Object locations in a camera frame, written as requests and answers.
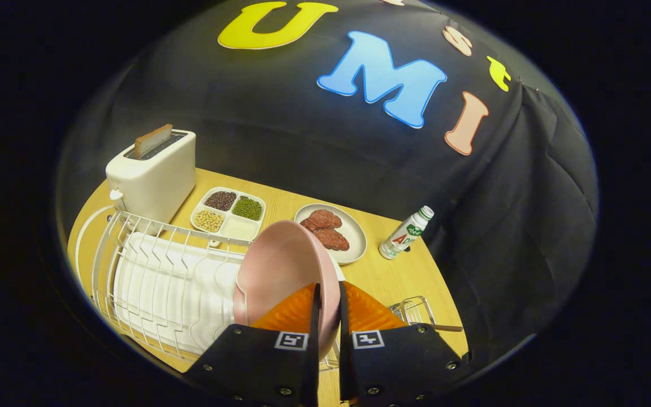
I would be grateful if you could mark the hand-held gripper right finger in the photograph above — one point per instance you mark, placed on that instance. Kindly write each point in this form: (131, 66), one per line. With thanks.
(345, 350)

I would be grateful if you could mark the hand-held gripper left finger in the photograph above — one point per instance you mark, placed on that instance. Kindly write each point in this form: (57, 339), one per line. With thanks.
(311, 350)

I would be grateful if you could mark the pink plate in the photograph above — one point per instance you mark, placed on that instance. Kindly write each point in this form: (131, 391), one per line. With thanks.
(280, 265)

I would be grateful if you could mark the beige plate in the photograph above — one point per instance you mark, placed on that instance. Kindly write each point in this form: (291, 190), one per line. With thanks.
(355, 232)

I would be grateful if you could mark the red meat piece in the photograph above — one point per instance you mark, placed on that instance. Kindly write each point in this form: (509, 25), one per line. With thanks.
(321, 219)
(332, 239)

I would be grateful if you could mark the white green drink bottle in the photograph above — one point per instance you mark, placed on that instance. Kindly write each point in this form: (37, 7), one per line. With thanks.
(404, 234)

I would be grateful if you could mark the white rice heap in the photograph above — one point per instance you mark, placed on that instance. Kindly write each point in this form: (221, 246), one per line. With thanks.
(239, 229)

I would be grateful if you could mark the green beans heap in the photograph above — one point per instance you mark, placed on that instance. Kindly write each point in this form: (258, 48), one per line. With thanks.
(247, 208)

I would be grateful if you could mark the white divided tray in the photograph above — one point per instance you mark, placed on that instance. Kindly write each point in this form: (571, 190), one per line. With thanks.
(228, 215)

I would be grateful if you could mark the yellow soybeans heap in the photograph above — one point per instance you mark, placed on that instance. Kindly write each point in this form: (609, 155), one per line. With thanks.
(209, 221)

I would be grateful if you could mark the dark red beans heap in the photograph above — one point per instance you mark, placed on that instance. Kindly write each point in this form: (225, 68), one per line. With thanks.
(221, 200)

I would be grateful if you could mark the white toaster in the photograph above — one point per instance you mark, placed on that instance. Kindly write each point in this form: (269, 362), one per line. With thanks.
(156, 181)

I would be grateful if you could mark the toast bread slice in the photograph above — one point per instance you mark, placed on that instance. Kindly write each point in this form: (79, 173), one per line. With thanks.
(153, 140)

